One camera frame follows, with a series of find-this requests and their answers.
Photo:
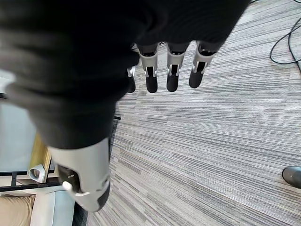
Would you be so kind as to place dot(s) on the white light blue slipper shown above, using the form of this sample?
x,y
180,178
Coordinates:
x,y
51,209

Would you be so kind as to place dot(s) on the yellow wooden board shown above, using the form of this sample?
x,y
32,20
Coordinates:
x,y
40,150

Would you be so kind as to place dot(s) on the robot dark foot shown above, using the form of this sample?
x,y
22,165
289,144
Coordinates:
x,y
292,176

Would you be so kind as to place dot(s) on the beige slipper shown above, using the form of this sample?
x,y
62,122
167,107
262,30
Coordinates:
x,y
15,209

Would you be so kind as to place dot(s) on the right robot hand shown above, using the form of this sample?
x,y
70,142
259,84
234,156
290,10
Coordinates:
x,y
70,58

